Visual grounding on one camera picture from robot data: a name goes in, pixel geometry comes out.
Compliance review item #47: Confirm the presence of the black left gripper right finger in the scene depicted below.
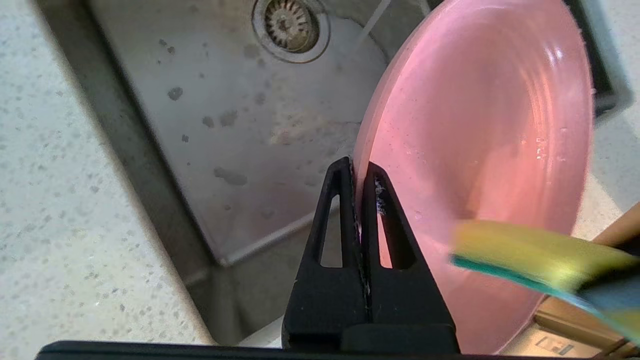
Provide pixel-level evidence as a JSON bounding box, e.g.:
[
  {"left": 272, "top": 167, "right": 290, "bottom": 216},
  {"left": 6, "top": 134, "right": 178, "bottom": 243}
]
[{"left": 361, "top": 161, "right": 460, "bottom": 353}]

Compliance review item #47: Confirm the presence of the stainless steel sink basin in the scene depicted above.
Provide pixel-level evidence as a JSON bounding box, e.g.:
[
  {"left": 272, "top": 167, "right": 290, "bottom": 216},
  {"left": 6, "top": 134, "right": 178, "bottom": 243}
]
[{"left": 35, "top": 0, "right": 626, "bottom": 348}]

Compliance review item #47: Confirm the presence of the pink plate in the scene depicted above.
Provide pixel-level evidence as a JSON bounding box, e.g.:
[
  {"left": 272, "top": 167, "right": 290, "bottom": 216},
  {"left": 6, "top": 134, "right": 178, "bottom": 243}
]
[{"left": 351, "top": 0, "right": 596, "bottom": 355}]

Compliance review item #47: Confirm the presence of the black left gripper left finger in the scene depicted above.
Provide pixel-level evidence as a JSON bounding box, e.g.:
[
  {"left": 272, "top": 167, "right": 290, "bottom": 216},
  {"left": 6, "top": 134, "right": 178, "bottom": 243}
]
[{"left": 281, "top": 156, "right": 371, "bottom": 350}]

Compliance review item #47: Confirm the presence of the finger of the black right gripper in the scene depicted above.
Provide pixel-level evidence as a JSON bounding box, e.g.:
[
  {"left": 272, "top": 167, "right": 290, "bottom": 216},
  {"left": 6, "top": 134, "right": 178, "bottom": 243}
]
[{"left": 577, "top": 267, "right": 640, "bottom": 313}]

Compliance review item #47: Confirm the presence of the yellow green sponge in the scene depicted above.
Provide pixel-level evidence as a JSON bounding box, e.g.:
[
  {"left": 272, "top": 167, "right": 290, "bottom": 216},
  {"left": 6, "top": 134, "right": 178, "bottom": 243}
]
[{"left": 450, "top": 220, "right": 640, "bottom": 346}]

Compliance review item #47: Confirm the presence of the round metal drain strainer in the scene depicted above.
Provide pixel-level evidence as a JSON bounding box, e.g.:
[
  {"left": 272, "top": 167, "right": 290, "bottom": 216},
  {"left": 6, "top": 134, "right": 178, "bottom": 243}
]
[{"left": 251, "top": 0, "right": 331, "bottom": 64}]

